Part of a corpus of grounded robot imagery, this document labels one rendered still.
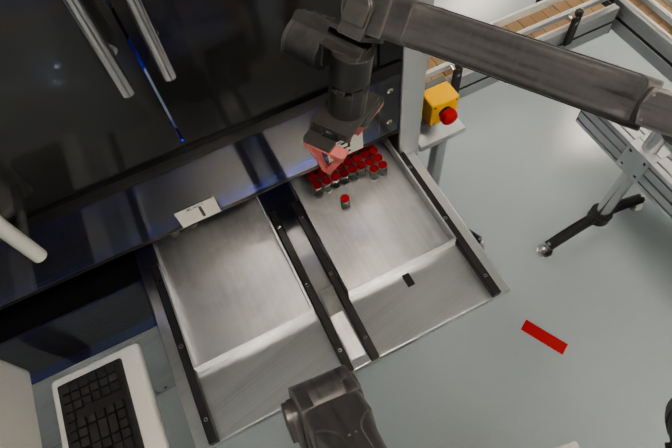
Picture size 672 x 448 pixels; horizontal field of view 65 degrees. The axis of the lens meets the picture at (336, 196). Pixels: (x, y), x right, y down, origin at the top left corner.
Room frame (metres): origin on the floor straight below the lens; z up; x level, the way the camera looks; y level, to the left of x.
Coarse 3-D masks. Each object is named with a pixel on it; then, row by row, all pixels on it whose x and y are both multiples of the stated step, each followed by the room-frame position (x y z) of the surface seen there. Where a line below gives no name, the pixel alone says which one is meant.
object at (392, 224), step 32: (384, 160) 0.72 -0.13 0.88; (352, 192) 0.64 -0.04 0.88; (384, 192) 0.63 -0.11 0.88; (416, 192) 0.62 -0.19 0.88; (320, 224) 0.57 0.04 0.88; (352, 224) 0.56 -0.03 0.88; (384, 224) 0.55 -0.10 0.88; (416, 224) 0.53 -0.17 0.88; (352, 256) 0.48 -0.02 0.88; (384, 256) 0.47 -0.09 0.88; (416, 256) 0.44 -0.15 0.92; (352, 288) 0.39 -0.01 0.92
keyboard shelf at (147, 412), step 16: (128, 352) 0.36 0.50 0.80; (80, 368) 0.34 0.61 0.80; (96, 368) 0.33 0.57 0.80; (128, 368) 0.32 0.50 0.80; (144, 368) 0.32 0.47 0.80; (128, 384) 0.29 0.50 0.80; (144, 384) 0.28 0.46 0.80; (144, 400) 0.25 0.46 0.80; (144, 416) 0.22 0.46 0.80; (160, 416) 0.22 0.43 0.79; (64, 432) 0.21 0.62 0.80; (144, 432) 0.19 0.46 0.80; (160, 432) 0.18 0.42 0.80
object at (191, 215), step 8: (208, 200) 0.57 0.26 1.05; (192, 208) 0.56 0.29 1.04; (208, 208) 0.57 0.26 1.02; (216, 208) 0.57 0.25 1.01; (176, 216) 0.55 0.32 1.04; (184, 216) 0.55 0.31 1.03; (192, 216) 0.56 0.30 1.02; (200, 216) 0.56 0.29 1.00; (208, 216) 0.57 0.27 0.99; (184, 224) 0.55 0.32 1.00
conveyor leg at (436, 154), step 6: (438, 144) 0.94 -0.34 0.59; (444, 144) 0.94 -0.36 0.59; (432, 150) 0.95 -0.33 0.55; (438, 150) 0.94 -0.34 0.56; (444, 150) 0.95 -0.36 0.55; (432, 156) 0.95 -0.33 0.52; (438, 156) 0.94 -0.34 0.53; (432, 162) 0.95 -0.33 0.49; (438, 162) 0.94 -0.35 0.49; (432, 168) 0.94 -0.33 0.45; (438, 168) 0.94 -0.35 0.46; (432, 174) 0.94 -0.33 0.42; (438, 174) 0.94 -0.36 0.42; (438, 180) 0.94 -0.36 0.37; (438, 186) 0.95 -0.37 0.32
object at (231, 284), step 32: (224, 224) 0.60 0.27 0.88; (256, 224) 0.59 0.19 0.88; (160, 256) 0.54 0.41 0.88; (192, 256) 0.53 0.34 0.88; (224, 256) 0.52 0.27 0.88; (256, 256) 0.51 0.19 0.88; (192, 288) 0.46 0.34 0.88; (224, 288) 0.45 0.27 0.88; (256, 288) 0.44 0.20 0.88; (288, 288) 0.42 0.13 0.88; (192, 320) 0.38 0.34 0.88; (224, 320) 0.37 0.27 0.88; (256, 320) 0.36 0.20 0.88; (288, 320) 0.34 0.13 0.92; (192, 352) 0.31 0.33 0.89; (224, 352) 0.30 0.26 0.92
